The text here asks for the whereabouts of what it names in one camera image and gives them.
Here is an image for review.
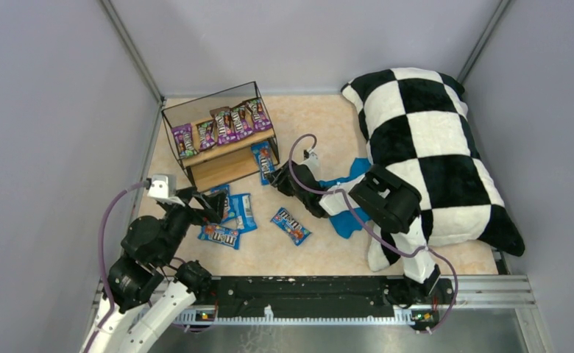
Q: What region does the purple candy bag bottom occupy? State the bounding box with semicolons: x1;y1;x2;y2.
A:
196;119;216;151

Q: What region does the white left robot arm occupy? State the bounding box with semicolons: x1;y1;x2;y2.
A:
80;179;227;352

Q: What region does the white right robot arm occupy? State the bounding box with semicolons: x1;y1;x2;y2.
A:
265;162;440;290

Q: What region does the blue candy bag back side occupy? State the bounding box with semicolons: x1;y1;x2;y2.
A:
230;193;258;234

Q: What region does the blue cloth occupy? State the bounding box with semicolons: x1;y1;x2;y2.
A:
316;157;373;240

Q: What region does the black white checkered pillow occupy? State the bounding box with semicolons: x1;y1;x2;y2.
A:
341;68;525;257

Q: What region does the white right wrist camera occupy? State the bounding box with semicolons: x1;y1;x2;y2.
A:
302;149;320;176

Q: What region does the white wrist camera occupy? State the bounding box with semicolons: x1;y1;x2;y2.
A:
147;174;183;205
302;149;320;176

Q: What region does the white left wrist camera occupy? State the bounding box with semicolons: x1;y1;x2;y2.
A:
147;174;183;205

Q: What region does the wood and wire shelf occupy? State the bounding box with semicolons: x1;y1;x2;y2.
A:
161;81;280;190

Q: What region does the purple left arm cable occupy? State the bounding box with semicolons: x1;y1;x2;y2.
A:
81;181;150;353

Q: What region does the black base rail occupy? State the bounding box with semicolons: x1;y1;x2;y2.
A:
193;276;453;319

